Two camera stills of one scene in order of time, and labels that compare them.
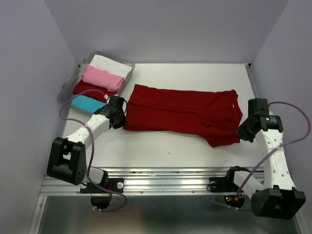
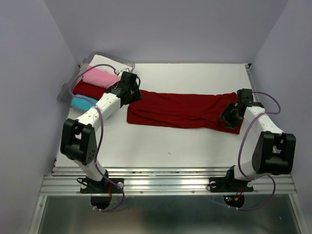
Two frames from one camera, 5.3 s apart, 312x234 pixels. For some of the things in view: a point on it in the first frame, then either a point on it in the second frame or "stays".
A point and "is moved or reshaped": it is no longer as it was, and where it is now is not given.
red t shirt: x=214 y=115 is moved or reshaped
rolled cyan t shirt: x=87 y=103 stays
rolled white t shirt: x=114 y=65 stays
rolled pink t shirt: x=97 y=76 stays
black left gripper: x=122 y=123 -> x=137 y=96
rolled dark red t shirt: x=82 y=86 stays
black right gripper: x=243 y=134 -> x=230 y=123
